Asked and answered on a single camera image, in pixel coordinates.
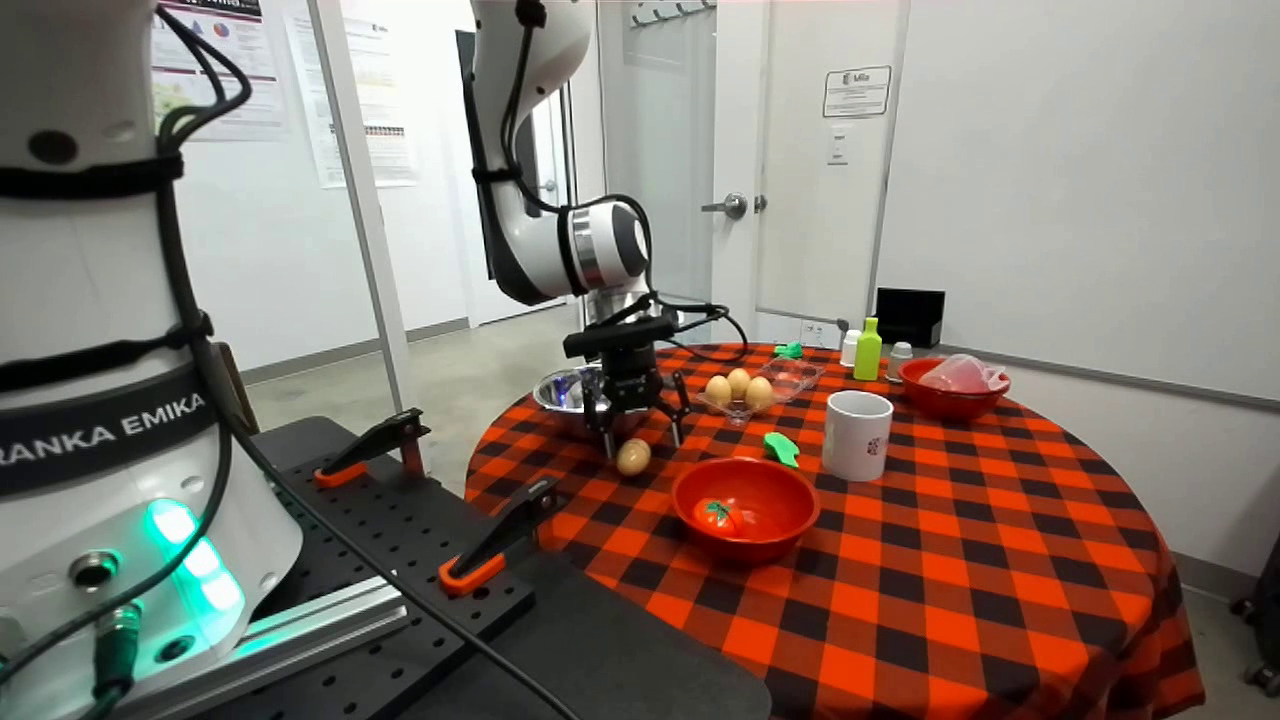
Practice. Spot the clear egg carton with eggs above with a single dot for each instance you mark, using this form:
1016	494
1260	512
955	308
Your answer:
740	393

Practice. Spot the green bottle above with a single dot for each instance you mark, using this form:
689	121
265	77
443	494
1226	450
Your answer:
869	351

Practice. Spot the silver door handle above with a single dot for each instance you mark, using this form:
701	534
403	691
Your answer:
733	206

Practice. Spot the white door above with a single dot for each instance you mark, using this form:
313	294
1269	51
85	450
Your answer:
809	257

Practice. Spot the red black checkered tablecloth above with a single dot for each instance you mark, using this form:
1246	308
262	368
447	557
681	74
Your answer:
994	570

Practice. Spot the green toy near edge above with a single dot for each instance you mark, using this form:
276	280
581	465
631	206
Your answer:
795	351

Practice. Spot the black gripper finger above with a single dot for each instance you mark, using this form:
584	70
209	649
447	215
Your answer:
597	423
673	405

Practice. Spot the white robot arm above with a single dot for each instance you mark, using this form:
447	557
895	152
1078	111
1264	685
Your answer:
545	245

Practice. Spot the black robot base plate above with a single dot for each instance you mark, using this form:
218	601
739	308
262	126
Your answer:
413	604

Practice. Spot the orange black clamp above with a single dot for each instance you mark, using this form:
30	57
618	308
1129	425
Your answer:
392	435
512	534

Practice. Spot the red bowl with plastic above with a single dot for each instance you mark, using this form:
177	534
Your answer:
955	388

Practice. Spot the door sign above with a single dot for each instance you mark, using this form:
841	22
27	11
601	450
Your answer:
856	94

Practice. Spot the white mug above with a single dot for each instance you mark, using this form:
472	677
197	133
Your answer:
856	435

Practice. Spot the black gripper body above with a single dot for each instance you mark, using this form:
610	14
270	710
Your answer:
624	355

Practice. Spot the small white bottle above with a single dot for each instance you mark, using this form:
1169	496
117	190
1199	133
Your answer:
848	351

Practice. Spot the green toy by mug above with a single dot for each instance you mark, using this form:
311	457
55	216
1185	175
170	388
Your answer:
780	450

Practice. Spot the orange plastic bowl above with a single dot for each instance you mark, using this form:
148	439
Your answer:
747	511

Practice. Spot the steel mixing bowl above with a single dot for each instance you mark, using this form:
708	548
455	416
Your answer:
575	393

